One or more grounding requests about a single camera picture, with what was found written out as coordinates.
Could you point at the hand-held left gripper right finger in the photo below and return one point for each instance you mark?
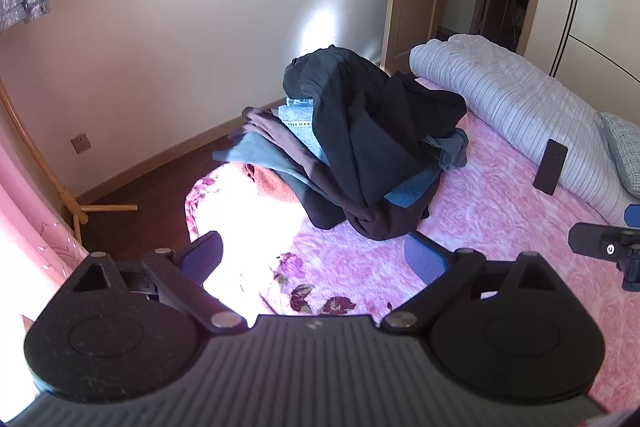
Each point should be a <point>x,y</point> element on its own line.
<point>422,257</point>

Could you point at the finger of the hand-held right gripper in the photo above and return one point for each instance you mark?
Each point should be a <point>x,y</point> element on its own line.
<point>633,216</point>
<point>595,241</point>

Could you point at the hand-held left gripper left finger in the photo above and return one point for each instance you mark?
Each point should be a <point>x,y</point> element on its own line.
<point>202,257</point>

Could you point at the black pants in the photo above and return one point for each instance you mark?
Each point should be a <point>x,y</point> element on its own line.
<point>340,117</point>

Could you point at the grey checked pillow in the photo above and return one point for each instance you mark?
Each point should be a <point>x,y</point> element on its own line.
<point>625,147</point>

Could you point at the pink floral blanket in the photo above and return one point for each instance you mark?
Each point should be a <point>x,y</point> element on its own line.
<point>490,217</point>

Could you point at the black smartphone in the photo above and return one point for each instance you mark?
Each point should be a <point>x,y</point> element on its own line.
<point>550,167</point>

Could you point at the rust orange cloth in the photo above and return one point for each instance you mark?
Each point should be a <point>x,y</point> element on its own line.
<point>270,187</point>

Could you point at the wooden baseboard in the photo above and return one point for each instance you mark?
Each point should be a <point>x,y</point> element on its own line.
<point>165,154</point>

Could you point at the dark blue denim garment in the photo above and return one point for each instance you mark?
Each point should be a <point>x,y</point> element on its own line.
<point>452,149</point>

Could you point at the grey-blue garment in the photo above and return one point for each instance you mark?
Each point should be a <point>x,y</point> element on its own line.
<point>255,154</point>

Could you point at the wooden coat rack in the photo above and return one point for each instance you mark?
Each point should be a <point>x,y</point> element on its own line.
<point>70,202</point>

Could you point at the dark brown garment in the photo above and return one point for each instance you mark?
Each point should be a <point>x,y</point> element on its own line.
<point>295,147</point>

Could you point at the black garment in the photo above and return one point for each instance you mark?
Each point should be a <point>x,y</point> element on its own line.
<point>425,107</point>

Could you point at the light blue jeans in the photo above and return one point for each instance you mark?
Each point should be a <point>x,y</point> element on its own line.
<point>297,117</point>

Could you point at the brass wall socket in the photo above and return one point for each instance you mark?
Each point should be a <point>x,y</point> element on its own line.
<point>81,143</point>

